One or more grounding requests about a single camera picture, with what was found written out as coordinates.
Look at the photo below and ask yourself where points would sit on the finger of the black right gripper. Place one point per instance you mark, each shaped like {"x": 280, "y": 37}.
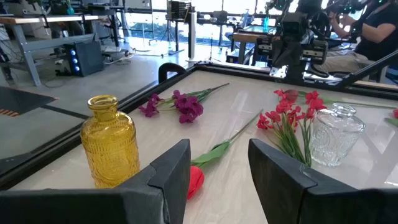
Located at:
{"x": 298, "y": 54}
{"x": 286, "y": 54}

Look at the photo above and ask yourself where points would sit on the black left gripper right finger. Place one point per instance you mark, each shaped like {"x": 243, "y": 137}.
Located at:
{"x": 280, "y": 186}

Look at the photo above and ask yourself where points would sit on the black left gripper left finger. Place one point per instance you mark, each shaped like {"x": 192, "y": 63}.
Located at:
{"x": 161, "y": 186}

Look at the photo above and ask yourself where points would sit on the red artificial tulip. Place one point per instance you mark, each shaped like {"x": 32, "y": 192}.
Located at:
{"x": 395, "y": 113}
{"x": 195, "y": 182}

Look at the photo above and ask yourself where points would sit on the red artificial flower bunch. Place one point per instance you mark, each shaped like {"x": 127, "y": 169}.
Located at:
{"x": 283, "y": 107}

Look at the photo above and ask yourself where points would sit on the purple artificial flower bunch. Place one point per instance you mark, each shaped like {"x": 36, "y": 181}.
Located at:
{"x": 188, "y": 105}

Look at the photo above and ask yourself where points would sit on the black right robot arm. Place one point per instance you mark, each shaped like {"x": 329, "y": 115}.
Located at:
{"x": 318, "y": 23}

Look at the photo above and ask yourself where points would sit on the yellow glass vase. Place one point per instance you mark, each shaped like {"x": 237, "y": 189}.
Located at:
{"x": 109, "y": 146}

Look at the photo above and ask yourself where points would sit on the clear glass vase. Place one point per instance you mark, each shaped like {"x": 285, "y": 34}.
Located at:
{"x": 335, "y": 137}

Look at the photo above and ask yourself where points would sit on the blue bottle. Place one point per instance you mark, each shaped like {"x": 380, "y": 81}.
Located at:
{"x": 265, "y": 24}

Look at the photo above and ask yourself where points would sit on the wooden workbench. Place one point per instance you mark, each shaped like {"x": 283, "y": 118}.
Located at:
{"x": 245, "y": 37}

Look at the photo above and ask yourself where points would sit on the person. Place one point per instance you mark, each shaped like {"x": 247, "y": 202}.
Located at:
{"x": 379, "y": 37}

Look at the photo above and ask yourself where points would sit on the black monitor on stand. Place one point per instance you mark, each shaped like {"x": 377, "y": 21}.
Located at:
{"x": 179, "y": 11}

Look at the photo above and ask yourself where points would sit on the black computer tower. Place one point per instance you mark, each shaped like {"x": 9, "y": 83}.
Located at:
{"x": 88, "y": 59}

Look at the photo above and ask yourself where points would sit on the black mat with striped edge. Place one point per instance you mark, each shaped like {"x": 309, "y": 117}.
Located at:
{"x": 18, "y": 99}

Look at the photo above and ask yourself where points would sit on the wooden desk with grey legs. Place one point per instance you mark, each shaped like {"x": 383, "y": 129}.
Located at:
{"x": 46, "y": 18}

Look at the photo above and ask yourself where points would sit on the silver mounting bracket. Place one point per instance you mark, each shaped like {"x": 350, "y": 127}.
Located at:
{"x": 278, "y": 72}

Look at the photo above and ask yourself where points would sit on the white post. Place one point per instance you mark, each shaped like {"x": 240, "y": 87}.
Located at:
{"x": 192, "y": 34}

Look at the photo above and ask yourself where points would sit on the black table frame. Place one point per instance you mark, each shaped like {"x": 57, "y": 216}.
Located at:
{"x": 62, "y": 146}

